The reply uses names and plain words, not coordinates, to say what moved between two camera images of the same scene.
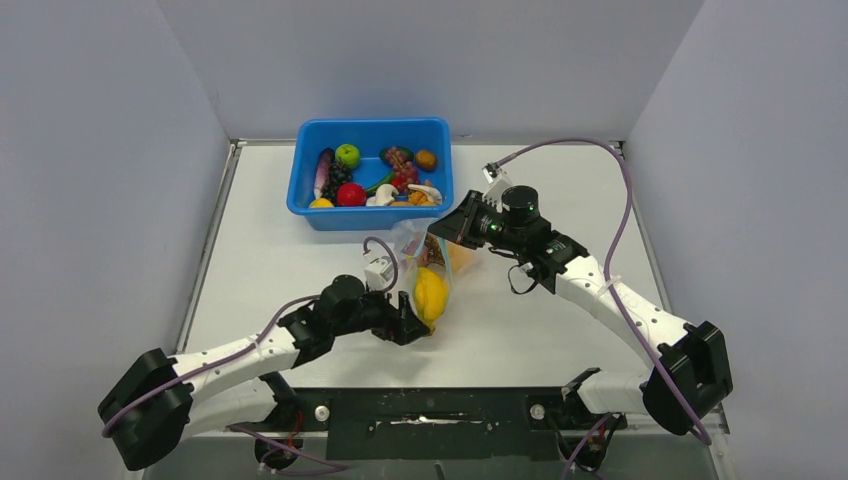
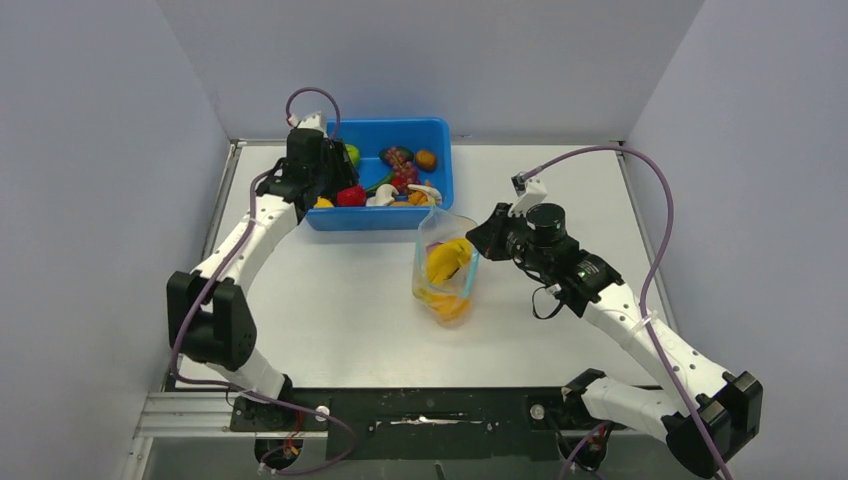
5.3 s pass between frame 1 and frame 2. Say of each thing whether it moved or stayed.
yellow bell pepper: moved
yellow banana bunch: moved
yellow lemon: stayed
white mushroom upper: stayed
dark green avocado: stayed
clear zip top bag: moved
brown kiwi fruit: stayed
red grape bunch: stayed
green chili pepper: stayed
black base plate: stayed
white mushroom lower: stayed
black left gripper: moved
